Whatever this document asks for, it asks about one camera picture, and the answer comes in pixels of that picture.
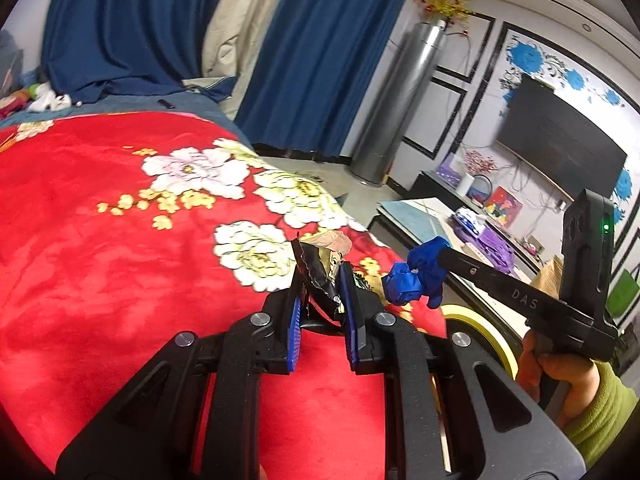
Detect blue plastic bag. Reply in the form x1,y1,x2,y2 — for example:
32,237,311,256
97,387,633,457
382,236,450,309

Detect green black snack packet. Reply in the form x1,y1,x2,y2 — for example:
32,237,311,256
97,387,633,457
291,230,352,323

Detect green sleeve forearm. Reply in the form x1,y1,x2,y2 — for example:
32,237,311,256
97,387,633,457
564,362,639,469

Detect yellow rimmed trash bin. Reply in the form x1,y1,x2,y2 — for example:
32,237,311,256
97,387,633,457
440,304,518,379

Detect right hand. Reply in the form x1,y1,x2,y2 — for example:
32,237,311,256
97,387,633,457
516,330,600,428

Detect brown paper bag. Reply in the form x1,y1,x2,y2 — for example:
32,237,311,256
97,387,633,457
530,256,563,299

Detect purple bag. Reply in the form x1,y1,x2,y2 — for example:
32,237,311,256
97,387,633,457
454,226,515,274

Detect colourful picture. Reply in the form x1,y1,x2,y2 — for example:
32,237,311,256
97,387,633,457
484,186,523,229

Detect tissue pack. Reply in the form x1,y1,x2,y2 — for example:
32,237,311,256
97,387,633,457
454,207,486,236

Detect white cup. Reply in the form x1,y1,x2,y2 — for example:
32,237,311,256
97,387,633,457
456,174,474,197

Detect red berry branch decoration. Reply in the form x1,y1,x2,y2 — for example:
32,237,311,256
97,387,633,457
463,150,498,176

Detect black television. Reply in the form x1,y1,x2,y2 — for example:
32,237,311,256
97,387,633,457
496,75,627,198

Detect coffee table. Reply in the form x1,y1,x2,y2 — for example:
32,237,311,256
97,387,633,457
368,198,528,339

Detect tv cabinet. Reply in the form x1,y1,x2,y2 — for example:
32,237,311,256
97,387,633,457
408,171,542,268

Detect red floral blanket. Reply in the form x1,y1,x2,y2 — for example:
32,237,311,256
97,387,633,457
1,112,397,469

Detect silver tower air conditioner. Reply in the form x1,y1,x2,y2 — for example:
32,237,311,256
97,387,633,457
349,15,447,186

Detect yellow artificial flowers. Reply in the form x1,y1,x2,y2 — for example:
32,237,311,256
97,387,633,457
413,0,475,26

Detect black remote on sofa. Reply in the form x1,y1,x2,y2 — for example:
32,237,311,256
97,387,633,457
157,99,176,110

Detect blue sofa cover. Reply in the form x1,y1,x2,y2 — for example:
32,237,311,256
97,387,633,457
1,91,252,148

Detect white plush toy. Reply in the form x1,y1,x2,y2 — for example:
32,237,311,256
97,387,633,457
27,84,73,113

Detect right blue curtain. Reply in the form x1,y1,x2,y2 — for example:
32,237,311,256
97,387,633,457
235,0,406,157

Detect blue curtain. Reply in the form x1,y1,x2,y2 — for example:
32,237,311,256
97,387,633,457
41,0,219,103
235,0,406,157

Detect left blue curtain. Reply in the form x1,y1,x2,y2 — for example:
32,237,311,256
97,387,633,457
41,0,219,103

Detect beige curtain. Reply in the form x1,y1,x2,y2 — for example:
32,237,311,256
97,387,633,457
182,0,280,119

